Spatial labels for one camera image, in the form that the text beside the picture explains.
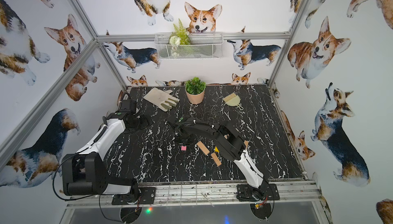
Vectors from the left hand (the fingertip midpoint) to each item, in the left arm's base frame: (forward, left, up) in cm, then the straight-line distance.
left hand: (148, 121), depth 88 cm
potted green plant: (+24, -26, +1) cm, 35 cm away
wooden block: (-12, -31, -11) cm, 35 cm away
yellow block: (-14, -39, -10) cm, 42 cm away
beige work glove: (+24, -3, -11) cm, 26 cm away
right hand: (-11, -17, -9) cm, 23 cm away
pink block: (-13, -20, -10) cm, 25 cm away
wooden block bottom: (-19, -38, -10) cm, 44 cm away
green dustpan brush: (+24, -53, -12) cm, 60 cm away
